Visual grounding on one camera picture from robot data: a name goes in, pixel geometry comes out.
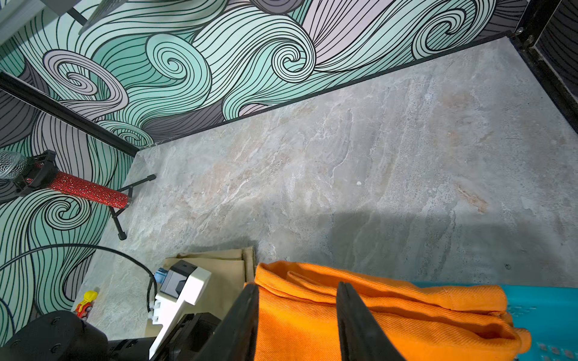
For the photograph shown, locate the black frame post right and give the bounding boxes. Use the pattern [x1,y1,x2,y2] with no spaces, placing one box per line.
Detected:
[512,0,577,130]

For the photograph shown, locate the teal plastic basket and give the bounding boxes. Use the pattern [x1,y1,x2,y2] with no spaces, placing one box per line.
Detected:
[412,281,578,361]

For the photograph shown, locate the orange pants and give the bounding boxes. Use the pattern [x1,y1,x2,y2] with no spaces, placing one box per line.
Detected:
[254,261,531,360]

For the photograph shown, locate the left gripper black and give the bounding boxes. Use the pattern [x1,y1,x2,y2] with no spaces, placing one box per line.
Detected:
[151,313,221,361]

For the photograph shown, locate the black frame post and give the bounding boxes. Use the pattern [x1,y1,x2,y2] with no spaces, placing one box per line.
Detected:
[512,0,577,130]
[1,71,138,157]

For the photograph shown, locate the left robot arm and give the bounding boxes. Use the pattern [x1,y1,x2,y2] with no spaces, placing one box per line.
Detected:
[1,311,221,360]

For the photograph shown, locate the black frame post left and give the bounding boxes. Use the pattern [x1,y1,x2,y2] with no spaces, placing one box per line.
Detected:
[1,71,138,157]

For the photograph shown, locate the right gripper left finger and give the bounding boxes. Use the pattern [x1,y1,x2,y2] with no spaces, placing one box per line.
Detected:
[194,284,259,361]

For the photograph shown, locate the small red yellow toy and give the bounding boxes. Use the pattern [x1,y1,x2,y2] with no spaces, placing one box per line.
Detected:
[75,290,99,320]

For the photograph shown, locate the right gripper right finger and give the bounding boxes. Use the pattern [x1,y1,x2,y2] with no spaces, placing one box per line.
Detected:
[336,282,404,360]

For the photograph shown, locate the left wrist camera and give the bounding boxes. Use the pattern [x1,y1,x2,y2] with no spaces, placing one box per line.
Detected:
[148,260,212,360]

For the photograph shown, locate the tan pants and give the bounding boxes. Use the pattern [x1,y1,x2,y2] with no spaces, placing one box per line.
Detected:
[162,247,256,319]

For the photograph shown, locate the black microphone tripod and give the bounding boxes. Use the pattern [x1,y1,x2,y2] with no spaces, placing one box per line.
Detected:
[13,150,157,241]

